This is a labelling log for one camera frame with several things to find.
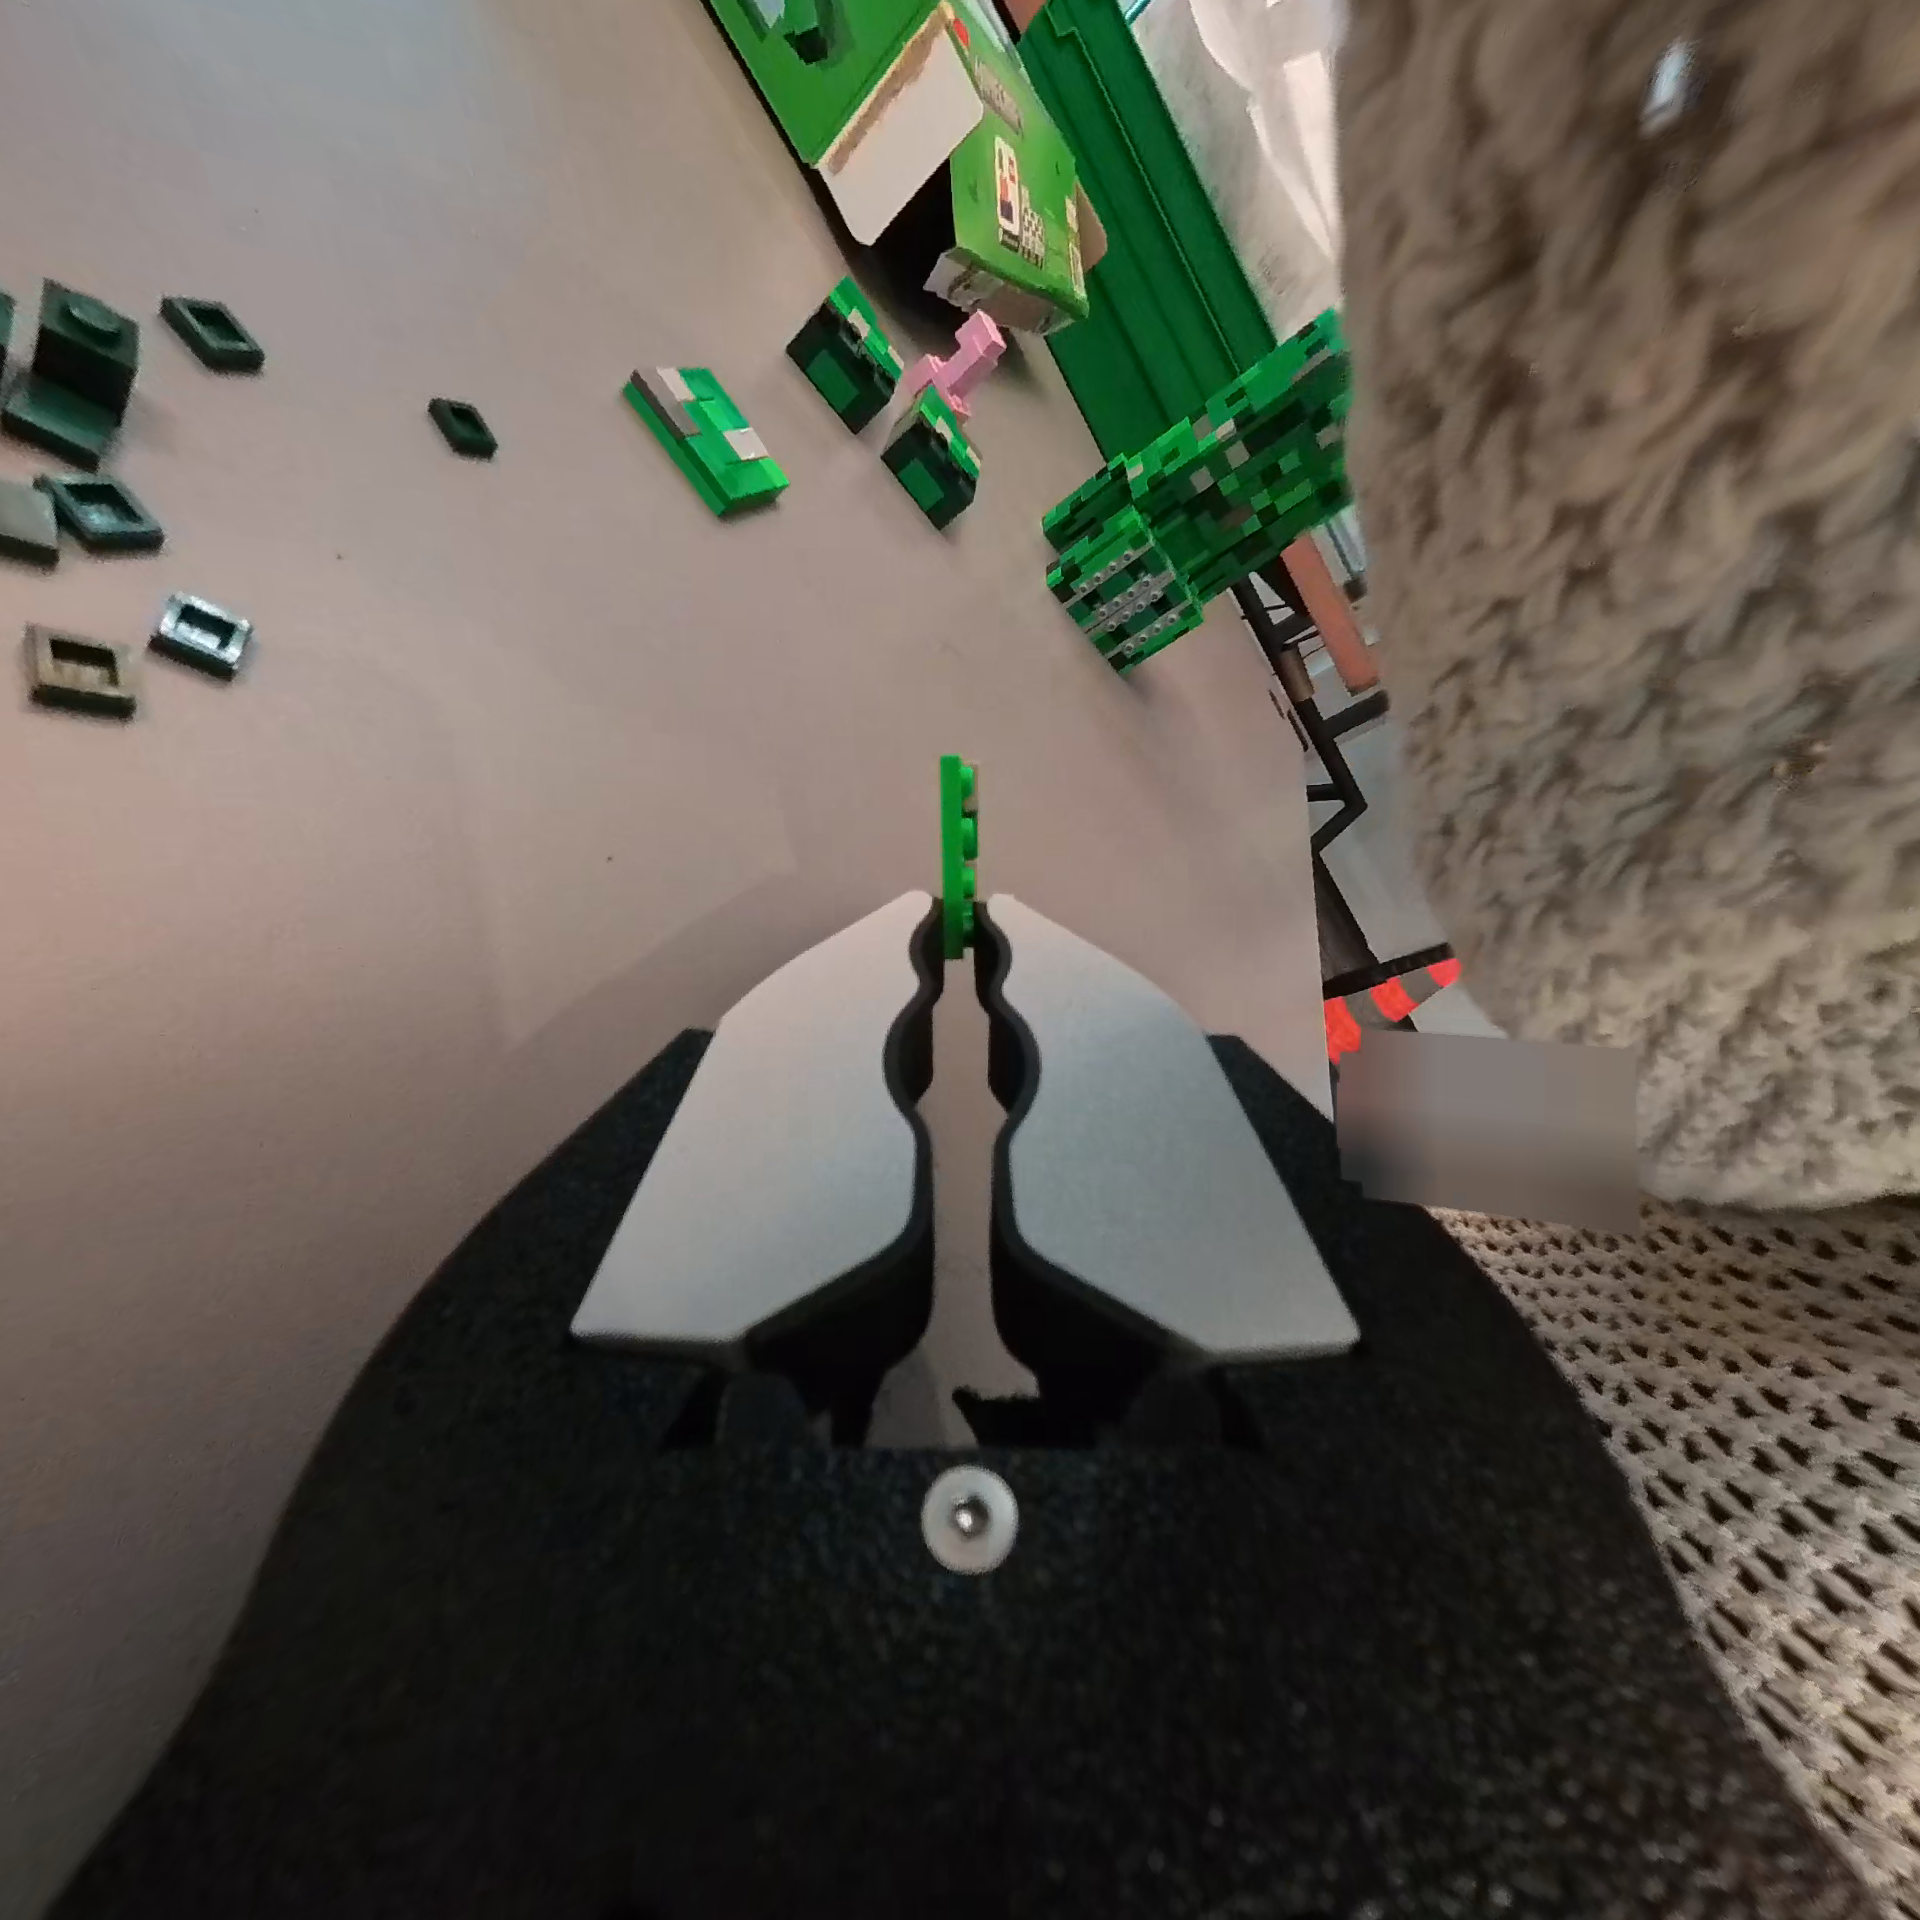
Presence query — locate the green plastic crate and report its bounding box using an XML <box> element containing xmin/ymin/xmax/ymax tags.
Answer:
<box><xmin>1020</xmin><ymin>0</ymin><xmax>1277</xmax><ymax>452</ymax></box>

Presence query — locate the person's right forearm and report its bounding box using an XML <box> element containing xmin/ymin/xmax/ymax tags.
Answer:
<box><xmin>1332</xmin><ymin>0</ymin><xmax>1920</xmax><ymax>1210</ymax></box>

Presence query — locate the pink lego pig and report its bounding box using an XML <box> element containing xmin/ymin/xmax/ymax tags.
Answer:
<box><xmin>896</xmin><ymin>308</ymin><xmax>1013</xmax><ymax>417</ymax></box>

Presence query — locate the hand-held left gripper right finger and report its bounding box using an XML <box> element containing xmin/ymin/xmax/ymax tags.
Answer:
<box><xmin>961</xmin><ymin>893</ymin><xmax>1365</xmax><ymax>1449</ymax></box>

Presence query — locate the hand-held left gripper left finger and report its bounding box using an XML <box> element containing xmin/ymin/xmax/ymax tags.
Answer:
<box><xmin>570</xmin><ymin>892</ymin><xmax>944</xmax><ymax>1449</ymax></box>

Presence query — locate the pile of dark green lego pieces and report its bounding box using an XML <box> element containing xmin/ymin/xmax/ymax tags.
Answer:
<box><xmin>0</xmin><ymin>276</ymin><xmax>500</xmax><ymax>720</ymax></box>

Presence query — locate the green lego creeper model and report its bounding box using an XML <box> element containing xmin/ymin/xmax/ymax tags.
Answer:
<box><xmin>1041</xmin><ymin>305</ymin><xmax>1355</xmax><ymax>673</ymax></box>

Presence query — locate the tiled green lego panel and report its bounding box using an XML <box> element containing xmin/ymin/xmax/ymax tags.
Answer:
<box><xmin>621</xmin><ymin>363</ymin><xmax>790</xmax><ymax>521</ymax></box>

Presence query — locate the crumpled white paper bag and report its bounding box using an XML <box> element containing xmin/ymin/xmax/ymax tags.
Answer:
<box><xmin>1132</xmin><ymin>0</ymin><xmax>1345</xmax><ymax>308</ymax></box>

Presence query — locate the green lego box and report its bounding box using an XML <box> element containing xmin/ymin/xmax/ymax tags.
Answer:
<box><xmin>704</xmin><ymin>0</ymin><xmax>1113</xmax><ymax>336</ymax></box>

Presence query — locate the person's left arm, knit sleeve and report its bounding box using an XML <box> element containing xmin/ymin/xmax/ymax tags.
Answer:
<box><xmin>1432</xmin><ymin>1185</ymin><xmax>1920</xmax><ymax>1920</ymax></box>

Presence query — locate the dark green lego cube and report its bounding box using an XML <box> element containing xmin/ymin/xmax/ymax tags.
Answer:
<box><xmin>787</xmin><ymin>276</ymin><xmax>907</xmax><ymax>435</ymax></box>
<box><xmin>881</xmin><ymin>390</ymin><xmax>985</xmax><ymax>530</ymax></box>

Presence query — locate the bright green lego base plate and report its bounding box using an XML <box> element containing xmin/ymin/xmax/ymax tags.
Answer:
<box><xmin>937</xmin><ymin>754</ymin><xmax>992</xmax><ymax>963</ymax></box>

